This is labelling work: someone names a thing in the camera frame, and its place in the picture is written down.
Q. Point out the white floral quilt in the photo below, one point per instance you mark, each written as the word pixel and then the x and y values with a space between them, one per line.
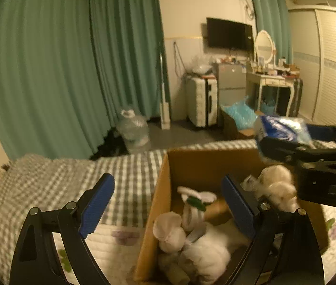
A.
pixel 116 249

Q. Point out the oval vanity mirror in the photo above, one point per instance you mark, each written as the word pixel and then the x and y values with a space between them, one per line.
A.
pixel 264 48

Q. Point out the white socks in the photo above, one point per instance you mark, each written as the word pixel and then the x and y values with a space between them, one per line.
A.
pixel 169 233

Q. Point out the blue storage basket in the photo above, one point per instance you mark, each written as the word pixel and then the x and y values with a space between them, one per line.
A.
pixel 268 107

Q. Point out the white dressing table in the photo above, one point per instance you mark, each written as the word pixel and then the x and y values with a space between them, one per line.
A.
pixel 258 86

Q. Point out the blue plastic bags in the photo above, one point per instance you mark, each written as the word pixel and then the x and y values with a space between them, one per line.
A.
pixel 242 114

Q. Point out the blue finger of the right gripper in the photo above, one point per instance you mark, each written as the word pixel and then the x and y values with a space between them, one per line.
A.
pixel 326 133
pixel 292 153

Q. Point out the cream lace cloth bundle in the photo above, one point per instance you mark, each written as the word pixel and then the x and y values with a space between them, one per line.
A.
pixel 275 182

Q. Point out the grey checked bed sheet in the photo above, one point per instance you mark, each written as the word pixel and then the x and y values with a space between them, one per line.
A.
pixel 36 181

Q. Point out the black wall television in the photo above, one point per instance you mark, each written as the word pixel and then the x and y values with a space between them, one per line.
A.
pixel 229 35

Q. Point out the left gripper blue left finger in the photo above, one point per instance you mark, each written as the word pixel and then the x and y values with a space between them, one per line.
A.
pixel 36 259

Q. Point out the clear plastic bag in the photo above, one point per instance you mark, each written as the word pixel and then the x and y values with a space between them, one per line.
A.
pixel 200 65

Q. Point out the grey mini fridge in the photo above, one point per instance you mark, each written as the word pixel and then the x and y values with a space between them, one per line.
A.
pixel 232 80

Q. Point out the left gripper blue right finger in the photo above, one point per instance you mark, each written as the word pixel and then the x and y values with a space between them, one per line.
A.
pixel 283 247

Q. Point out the large teal curtain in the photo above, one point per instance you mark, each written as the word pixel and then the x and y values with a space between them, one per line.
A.
pixel 69 67

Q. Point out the clear water jug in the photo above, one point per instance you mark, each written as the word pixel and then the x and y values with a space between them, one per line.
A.
pixel 135 131

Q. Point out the white suitcase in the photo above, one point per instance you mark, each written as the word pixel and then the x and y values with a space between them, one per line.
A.
pixel 202 101

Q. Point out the open cardboard box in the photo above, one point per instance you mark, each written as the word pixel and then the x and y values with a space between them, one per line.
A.
pixel 166 199

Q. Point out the blue small tissue pack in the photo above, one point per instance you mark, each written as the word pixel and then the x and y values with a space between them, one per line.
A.
pixel 282 128

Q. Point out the white knotted cloth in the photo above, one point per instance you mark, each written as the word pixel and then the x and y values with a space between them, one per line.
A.
pixel 205 260

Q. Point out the white louvered wardrobe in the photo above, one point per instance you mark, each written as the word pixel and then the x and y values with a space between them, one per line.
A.
pixel 313 31

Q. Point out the dark striped suitcase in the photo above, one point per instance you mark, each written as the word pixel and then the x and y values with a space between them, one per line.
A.
pixel 295 98

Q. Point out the teal window curtain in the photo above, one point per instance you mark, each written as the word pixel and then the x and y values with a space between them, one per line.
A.
pixel 273 17

